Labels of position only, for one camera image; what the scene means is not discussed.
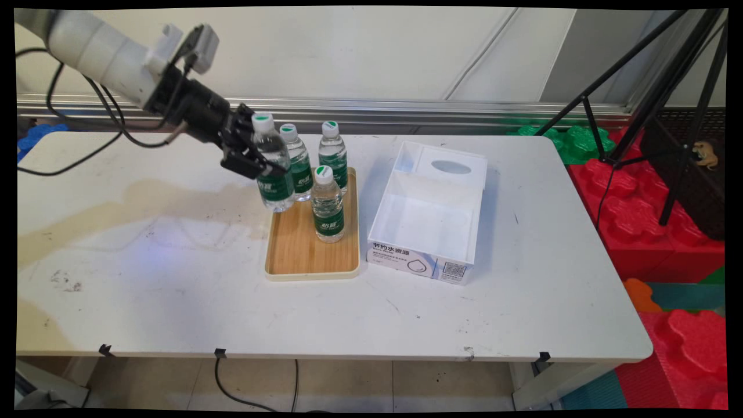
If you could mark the red foam floor block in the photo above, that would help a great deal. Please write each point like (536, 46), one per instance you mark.
(691, 354)

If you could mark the water bottle green label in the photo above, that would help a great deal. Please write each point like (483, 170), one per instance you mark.
(328, 215)
(332, 154)
(277, 188)
(302, 171)

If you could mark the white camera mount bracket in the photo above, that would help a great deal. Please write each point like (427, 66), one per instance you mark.
(165, 43)

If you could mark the teal foam mat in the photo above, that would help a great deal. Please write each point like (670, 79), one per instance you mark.
(691, 297)

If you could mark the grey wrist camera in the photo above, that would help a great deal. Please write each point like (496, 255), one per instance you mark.
(203, 46)

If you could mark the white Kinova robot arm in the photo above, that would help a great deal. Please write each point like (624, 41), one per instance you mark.
(93, 46)

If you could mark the white table leg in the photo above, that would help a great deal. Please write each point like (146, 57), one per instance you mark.
(557, 386)
(49, 380)

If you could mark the black tripod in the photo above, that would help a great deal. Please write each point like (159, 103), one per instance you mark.
(615, 69)

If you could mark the brown toy animal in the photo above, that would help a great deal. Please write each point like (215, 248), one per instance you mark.
(705, 154)

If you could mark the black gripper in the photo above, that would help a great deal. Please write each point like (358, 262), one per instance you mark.
(197, 110)

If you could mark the aluminium wall rail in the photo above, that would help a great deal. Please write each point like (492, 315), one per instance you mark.
(377, 110)

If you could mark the wooden tray cream rim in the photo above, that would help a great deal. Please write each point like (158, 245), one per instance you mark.
(302, 255)

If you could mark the blue foam block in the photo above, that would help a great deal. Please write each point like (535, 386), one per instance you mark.
(40, 136)

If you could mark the black mesh crate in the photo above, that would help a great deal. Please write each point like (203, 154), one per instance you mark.
(696, 197)

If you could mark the large red foam block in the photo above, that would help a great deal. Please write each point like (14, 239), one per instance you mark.
(638, 226)

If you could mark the orange foam block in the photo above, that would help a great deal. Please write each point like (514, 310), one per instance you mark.
(641, 296)

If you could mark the white printed tissue organiser box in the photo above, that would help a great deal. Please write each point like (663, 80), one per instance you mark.
(424, 226)

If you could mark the green foam block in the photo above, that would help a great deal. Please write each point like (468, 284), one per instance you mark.
(580, 142)

